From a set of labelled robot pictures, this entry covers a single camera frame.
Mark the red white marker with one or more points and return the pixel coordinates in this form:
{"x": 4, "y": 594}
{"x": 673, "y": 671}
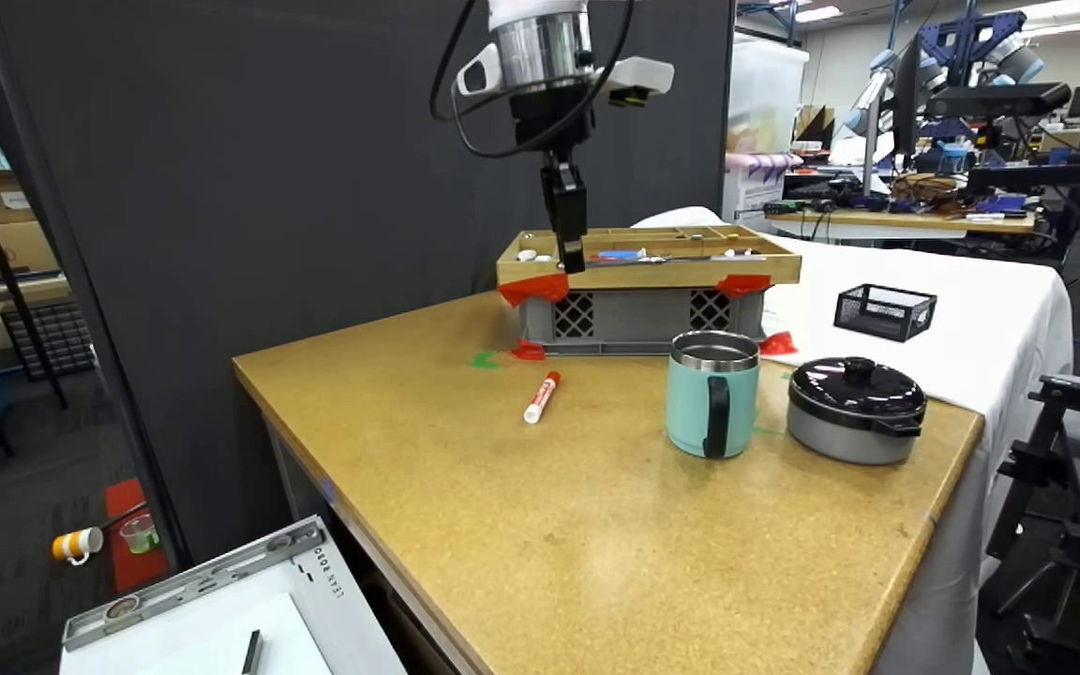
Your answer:
{"x": 540, "y": 399}

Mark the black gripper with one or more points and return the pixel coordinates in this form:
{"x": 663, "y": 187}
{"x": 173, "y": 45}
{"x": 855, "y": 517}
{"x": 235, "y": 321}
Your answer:
{"x": 552, "y": 121}

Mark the black wire mesh basket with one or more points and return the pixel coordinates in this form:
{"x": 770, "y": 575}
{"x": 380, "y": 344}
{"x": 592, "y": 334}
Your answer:
{"x": 887, "y": 310}

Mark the black partition panel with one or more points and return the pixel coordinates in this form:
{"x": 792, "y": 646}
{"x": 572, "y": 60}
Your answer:
{"x": 235, "y": 174}

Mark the black metal stand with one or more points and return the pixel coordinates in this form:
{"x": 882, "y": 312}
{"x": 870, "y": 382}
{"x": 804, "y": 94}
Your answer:
{"x": 1028, "y": 607}

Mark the white tablecloth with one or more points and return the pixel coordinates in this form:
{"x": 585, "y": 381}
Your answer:
{"x": 795, "y": 565}

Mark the wooden cutlery tray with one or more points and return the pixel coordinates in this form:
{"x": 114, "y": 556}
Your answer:
{"x": 688, "y": 255}

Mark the teal steel mug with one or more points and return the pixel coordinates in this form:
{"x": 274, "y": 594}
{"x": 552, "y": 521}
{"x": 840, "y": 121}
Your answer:
{"x": 710, "y": 391}

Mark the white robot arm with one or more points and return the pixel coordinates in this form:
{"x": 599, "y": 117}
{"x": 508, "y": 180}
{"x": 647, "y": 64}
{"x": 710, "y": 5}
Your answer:
{"x": 544, "y": 60}

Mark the grey pot black lid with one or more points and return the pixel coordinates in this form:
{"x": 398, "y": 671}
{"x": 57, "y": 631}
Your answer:
{"x": 855, "y": 409}

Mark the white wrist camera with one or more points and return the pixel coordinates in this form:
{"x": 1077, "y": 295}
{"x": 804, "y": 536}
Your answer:
{"x": 637, "y": 79}

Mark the red clamp piece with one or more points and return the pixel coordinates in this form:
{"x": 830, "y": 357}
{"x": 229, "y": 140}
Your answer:
{"x": 550, "y": 289}

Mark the grey plastic crate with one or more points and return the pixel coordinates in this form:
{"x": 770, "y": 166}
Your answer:
{"x": 640, "y": 321}

